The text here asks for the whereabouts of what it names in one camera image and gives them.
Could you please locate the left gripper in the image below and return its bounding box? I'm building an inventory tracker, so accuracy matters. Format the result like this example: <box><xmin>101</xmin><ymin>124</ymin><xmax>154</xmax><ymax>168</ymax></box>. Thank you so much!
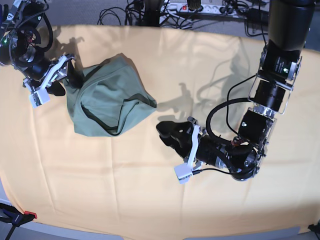
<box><xmin>156</xmin><ymin>116</ymin><xmax>239</xmax><ymax>175</ymax></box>

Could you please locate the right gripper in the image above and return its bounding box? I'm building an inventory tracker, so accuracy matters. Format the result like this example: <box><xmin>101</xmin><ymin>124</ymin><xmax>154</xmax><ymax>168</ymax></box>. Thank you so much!
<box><xmin>23</xmin><ymin>56</ymin><xmax>84</xmax><ymax>97</ymax></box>

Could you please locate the green T-shirt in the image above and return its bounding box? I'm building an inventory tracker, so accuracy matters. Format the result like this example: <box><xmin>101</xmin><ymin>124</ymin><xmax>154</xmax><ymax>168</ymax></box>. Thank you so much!
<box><xmin>62</xmin><ymin>53</ymin><xmax>157</xmax><ymax>137</ymax></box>

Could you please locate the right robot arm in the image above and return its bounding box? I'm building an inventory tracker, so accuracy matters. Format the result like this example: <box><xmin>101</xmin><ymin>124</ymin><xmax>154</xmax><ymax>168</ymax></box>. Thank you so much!
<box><xmin>0</xmin><ymin>0</ymin><xmax>83</xmax><ymax>96</ymax></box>

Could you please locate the orange table cloth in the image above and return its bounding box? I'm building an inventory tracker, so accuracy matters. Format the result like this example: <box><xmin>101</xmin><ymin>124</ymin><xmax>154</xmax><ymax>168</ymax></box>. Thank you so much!
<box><xmin>0</xmin><ymin>25</ymin><xmax>320</xmax><ymax>240</ymax></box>

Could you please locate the white power strip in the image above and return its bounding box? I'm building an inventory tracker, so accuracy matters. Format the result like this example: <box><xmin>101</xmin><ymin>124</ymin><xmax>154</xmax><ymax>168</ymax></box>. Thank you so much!
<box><xmin>167</xmin><ymin>1</ymin><xmax>236</xmax><ymax>16</ymax></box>

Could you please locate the black power adapter brick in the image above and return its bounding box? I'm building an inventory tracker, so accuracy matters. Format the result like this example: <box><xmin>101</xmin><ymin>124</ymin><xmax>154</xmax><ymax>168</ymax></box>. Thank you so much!
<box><xmin>245</xmin><ymin>8</ymin><xmax>269</xmax><ymax>27</ymax></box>

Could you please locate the black red table clamp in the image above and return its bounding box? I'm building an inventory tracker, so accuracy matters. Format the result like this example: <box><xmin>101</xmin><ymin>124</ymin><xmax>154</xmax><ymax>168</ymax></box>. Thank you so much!
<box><xmin>0</xmin><ymin>203</ymin><xmax>38</xmax><ymax>240</ymax></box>

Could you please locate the black corner clamp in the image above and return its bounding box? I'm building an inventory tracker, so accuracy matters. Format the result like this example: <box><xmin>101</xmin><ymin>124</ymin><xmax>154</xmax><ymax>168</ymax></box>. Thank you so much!
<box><xmin>308</xmin><ymin>222</ymin><xmax>320</xmax><ymax>235</ymax></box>

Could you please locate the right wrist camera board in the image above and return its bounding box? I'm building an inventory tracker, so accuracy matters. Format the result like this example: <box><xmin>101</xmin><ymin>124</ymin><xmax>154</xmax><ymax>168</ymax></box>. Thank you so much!
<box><xmin>29</xmin><ymin>89</ymin><xmax>50</xmax><ymax>109</ymax></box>

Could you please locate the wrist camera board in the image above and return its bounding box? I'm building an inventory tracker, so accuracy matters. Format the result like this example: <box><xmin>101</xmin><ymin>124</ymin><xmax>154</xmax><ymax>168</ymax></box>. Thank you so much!
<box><xmin>174</xmin><ymin>163</ymin><xmax>193</xmax><ymax>184</ymax></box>
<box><xmin>29</xmin><ymin>89</ymin><xmax>50</xmax><ymax>109</ymax></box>

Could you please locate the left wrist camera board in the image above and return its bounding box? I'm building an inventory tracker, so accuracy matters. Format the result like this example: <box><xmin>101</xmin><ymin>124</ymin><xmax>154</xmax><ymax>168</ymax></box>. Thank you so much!
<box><xmin>174</xmin><ymin>163</ymin><xmax>193</xmax><ymax>184</ymax></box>

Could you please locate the black cable bundle floor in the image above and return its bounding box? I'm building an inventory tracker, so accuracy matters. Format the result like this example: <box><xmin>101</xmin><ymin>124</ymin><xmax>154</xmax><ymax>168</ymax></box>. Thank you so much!
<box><xmin>96</xmin><ymin>0</ymin><xmax>145</xmax><ymax>26</ymax></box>

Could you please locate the black table leg post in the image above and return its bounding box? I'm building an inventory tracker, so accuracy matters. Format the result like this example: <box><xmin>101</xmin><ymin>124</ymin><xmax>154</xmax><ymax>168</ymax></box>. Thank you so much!
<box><xmin>142</xmin><ymin>0</ymin><xmax>164</xmax><ymax>27</ymax></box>

